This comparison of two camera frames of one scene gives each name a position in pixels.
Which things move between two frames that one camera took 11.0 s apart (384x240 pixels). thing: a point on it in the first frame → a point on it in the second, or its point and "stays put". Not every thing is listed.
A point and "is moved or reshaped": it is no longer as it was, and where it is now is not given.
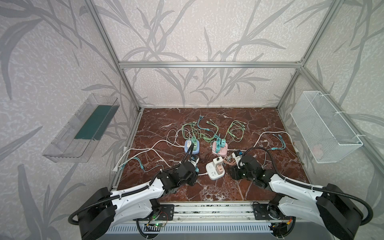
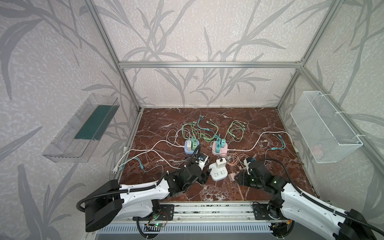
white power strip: x=211 y=171 is moved or reshaped
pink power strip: x=223 y=150 stays put
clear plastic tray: x=75 y=142 stays put
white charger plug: x=217 y=161 is moved or reshaped
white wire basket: x=327 y=136 stays put
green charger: x=194 y=141 stays put
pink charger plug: x=219 y=169 is moved or reshaped
